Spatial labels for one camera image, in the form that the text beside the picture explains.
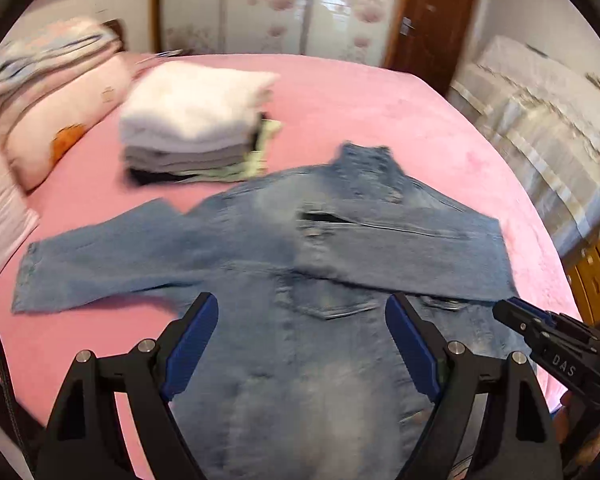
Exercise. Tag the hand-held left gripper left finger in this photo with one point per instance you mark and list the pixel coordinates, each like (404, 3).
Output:
(190, 340)

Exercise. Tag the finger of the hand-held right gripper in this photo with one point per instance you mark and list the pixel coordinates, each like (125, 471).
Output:
(515, 312)

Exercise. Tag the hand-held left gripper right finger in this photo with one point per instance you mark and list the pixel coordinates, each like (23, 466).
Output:
(412, 345)

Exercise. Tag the blue denim jacket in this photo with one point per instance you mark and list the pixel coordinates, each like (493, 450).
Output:
(300, 270)

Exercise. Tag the wooden drawer cabinet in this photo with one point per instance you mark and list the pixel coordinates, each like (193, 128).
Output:
(595, 270)

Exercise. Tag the black folded garment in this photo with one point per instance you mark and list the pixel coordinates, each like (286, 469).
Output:
(150, 176)

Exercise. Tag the grey folded garment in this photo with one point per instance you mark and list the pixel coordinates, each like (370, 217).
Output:
(180, 157)

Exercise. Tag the lace-covered furniture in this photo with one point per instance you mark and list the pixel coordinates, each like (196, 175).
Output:
(535, 125)

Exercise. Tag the pale green folded garment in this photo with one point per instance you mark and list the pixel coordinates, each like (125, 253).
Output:
(250, 160)

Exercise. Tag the white and pink pillow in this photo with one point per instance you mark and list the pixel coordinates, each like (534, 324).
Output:
(0, 220)

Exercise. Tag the white folded garment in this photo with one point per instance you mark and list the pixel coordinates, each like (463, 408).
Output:
(190, 105)

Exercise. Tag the pink bed sheet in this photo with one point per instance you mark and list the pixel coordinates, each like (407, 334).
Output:
(380, 110)

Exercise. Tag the pink pillow with orange print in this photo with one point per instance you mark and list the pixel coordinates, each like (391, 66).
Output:
(65, 120)

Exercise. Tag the brown wooden door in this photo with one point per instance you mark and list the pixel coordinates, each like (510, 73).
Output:
(430, 15)

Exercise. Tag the striped folded quilt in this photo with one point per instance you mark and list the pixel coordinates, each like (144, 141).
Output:
(50, 55)

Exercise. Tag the floral sliding door wardrobe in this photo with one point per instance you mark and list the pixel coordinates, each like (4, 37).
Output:
(260, 5)

